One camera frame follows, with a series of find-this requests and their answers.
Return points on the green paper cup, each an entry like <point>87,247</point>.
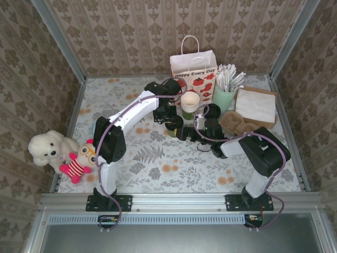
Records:
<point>172,133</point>

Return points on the white printed paper gift bag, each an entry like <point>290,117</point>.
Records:
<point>200,68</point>

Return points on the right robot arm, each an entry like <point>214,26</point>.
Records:
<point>266,155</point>

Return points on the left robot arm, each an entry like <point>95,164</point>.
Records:
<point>137,108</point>

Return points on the stack of green paper cups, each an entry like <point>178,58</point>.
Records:
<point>188,114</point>

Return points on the mint green holder cup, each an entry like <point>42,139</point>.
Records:
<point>221,101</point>

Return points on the floral table cloth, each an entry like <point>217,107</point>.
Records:
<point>171,171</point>

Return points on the stack of white napkins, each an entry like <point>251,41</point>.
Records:
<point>255,105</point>

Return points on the brown cardboard napkin tray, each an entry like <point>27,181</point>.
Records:
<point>263,125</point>

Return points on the bundle of paper-wrapped straws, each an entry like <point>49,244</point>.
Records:
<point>223,79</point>

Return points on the grey metal panel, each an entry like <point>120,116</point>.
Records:
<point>179,239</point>

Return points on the plush doll with glasses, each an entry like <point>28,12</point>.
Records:
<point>71,168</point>

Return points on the white teddy bear plush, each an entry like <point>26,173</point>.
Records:
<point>44,145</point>

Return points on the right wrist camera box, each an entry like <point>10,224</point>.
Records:
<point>202,122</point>

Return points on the aluminium mounting rail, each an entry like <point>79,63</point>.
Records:
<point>179,201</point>

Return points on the aluminium side rail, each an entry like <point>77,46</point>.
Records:
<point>284,118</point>
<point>77,105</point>

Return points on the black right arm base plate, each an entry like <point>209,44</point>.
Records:
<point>231,203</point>

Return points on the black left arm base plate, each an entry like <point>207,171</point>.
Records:
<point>126,203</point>

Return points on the aluminium frame post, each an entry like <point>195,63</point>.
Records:
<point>295,39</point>
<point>60,42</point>

